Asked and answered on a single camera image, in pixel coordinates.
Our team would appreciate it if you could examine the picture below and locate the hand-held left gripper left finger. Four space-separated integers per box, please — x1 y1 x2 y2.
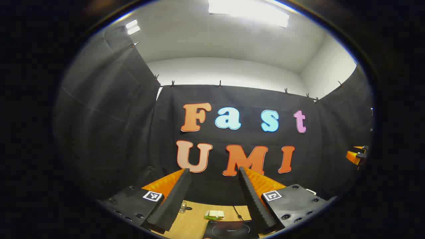
99 168 192 233

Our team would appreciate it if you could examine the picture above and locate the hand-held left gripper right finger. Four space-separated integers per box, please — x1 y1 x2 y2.
238 166 337 235

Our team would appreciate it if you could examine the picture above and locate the black induction cooktop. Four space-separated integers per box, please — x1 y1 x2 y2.
202 220 260 239

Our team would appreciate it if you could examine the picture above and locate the sandwich with lettuce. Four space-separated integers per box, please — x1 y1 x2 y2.
204 209 226 220

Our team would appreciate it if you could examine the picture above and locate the black backdrop cloth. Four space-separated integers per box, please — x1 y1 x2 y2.
55 25 374 206

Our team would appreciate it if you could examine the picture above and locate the row of black clips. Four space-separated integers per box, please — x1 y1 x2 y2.
131 41 344 102

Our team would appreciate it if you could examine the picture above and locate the large ceiling light panel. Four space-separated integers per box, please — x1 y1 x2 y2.
208 0 290 29

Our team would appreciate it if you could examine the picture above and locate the small ceiling light panel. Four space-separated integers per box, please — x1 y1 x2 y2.
126 19 141 36

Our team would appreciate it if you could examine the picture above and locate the black power cable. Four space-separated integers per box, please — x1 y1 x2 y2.
232 205 245 222

